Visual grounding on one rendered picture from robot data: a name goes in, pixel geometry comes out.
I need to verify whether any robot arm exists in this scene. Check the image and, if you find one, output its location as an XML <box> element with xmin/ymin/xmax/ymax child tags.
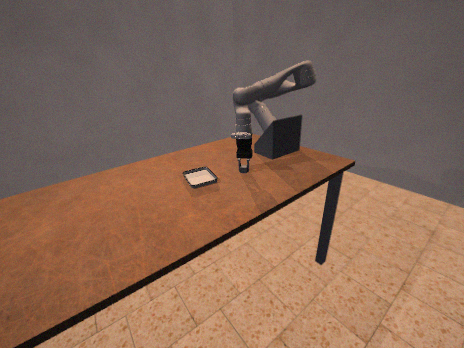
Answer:
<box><xmin>233</xmin><ymin>61</ymin><xmax>316</xmax><ymax>131</ymax></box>

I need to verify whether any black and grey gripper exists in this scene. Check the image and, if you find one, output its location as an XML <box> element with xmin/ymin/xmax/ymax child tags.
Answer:
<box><xmin>231</xmin><ymin>124</ymin><xmax>253</xmax><ymax>172</ymax></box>

